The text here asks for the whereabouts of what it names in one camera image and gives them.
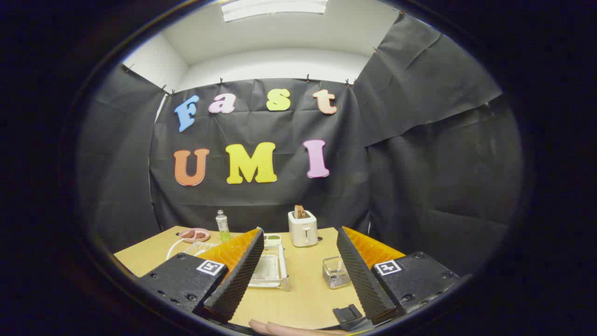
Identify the clear wire basket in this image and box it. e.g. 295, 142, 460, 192
322, 256, 351, 290

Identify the pink plate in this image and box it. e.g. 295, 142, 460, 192
179, 228, 211, 243

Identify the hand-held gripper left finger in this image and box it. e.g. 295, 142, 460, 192
137, 227, 265, 323

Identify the white toaster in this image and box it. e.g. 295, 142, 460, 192
288, 210, 319, 247

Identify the clear bottle with green liquid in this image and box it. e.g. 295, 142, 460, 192
215, 210, 231, 243

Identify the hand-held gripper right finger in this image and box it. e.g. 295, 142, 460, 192
337, 226, 461, 326

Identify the white wire dish rack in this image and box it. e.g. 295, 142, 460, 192
167, 237, 291, 292

